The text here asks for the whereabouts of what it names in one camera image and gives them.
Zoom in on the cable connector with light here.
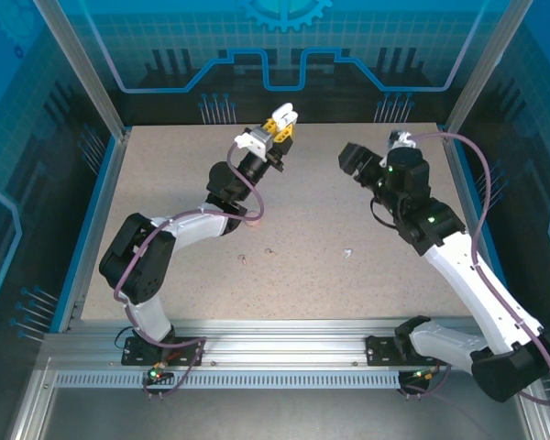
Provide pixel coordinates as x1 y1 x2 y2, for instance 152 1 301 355
410 366 441 384
147 361 173 384

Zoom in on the right cable connector with light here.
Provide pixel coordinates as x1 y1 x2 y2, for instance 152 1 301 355
410 366 441 384

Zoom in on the white charging case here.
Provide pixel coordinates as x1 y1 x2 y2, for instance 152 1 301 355
271 102 299 130

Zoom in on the aluminium table side rail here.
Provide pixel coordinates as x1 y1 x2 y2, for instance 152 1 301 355
442 132 524 334
57 132 130 334

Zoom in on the aluminium frame post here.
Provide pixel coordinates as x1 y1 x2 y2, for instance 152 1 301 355
442 0 533 141
34 0 132 141

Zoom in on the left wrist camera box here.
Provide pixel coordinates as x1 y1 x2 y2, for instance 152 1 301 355
234 126 276 155

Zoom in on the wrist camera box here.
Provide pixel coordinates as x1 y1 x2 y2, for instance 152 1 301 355
234 126 276 155
387 129 416 152

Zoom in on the slotted aluminium cable duct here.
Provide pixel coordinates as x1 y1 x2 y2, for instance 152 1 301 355
54 371 402 389

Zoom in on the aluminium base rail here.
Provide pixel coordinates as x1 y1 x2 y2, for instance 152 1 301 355
40 319 531 368

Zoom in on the left cable connector with light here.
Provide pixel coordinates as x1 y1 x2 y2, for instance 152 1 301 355
147 361 173 384

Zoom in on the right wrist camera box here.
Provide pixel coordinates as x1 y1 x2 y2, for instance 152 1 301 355
387 129 416 152

